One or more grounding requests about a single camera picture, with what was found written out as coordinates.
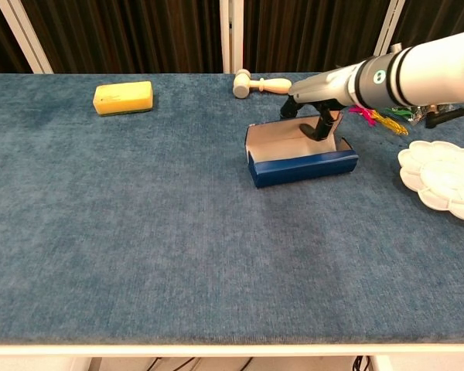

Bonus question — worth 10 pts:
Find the blue cardboard box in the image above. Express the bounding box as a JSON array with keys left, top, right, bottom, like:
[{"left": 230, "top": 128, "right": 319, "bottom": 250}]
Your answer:
[{"left": 244, "top": 114, "right": 360, "bottom": 189}]

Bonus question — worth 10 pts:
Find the white frame post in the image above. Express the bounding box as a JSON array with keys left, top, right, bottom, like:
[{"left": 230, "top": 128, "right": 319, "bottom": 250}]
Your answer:
[
  {"left": 0, "top": 0, "right": 54, "bottom": 74},
  {"left": 374, "top": 0, "right": 406, "bottom": 57},
  {"left": 219, "top": 0, "right": 244, "bottom": 74}
]

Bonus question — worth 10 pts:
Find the small wooden mallet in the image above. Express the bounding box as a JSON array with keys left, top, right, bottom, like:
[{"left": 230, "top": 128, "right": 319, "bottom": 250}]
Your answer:
[{"left": 232, "top": 68, "right": 293, "bottom": 100}]

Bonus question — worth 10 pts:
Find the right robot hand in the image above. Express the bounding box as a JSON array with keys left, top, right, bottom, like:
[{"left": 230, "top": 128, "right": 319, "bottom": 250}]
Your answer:
[{"left": 280, "top": 63, "right": 363, "bottom": 142}]

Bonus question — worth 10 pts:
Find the colourful feather shuttlecock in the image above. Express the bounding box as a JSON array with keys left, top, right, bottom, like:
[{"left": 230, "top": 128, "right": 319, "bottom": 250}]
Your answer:
[{"left": 347, "top": 104, "right": 410, "bottom": 137}]

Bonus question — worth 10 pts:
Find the white flower-shaped palette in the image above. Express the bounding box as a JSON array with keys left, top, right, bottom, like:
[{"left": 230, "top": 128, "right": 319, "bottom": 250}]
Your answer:
[{"left": 397, "top": 140, "right": 464, "bottom": 222}]

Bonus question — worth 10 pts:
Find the yellow sponge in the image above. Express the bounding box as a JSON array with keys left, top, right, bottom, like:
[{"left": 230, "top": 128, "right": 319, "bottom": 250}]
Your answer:
[{"left": 93, "top": 80, "right": 155, "bottom": 116}]

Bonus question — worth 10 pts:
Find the dark pleated curtain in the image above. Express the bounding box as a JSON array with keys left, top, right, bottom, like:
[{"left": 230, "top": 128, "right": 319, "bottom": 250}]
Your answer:
[{"left": 0, "top": 0, "right": 464, "bottom": 74}]

